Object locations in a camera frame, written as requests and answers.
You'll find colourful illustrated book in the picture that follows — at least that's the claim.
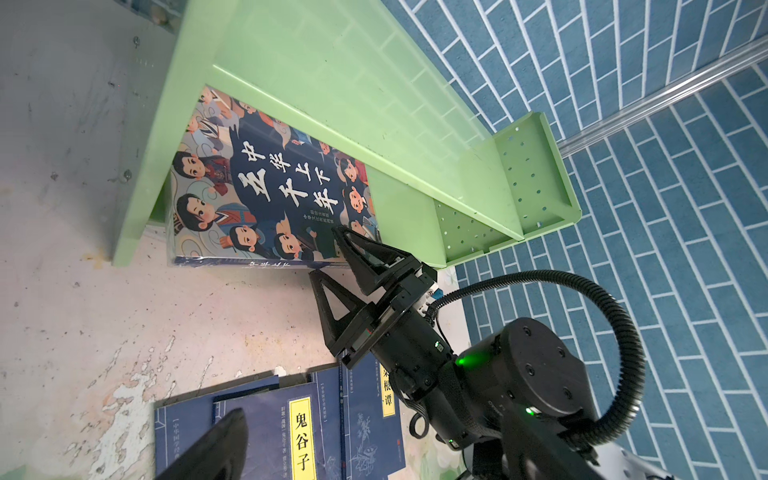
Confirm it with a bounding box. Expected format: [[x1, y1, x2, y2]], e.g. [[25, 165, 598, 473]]
[[167, 86, 381, 267]]

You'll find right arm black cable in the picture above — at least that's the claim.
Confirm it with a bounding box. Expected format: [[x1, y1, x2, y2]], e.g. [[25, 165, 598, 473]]
[[425, 269, 647, 451]]

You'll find green two-tier shelf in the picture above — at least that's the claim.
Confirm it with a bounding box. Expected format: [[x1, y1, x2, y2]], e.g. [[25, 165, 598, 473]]
[[113, 1, 582, 268]]

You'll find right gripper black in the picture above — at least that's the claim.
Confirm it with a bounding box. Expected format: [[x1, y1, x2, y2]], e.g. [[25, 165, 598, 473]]
[[309, 226, 462, 420]]

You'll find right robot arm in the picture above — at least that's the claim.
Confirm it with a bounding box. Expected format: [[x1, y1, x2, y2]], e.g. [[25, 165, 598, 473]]
[[310, 226, 667, 479]]

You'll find dark blue book yellow label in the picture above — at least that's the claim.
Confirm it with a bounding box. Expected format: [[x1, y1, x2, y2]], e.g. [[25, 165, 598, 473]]
[[213, 383, 326, 479]]

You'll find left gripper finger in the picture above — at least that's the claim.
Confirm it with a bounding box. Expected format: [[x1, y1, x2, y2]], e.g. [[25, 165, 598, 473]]
[[157, 408, 249, 480]]

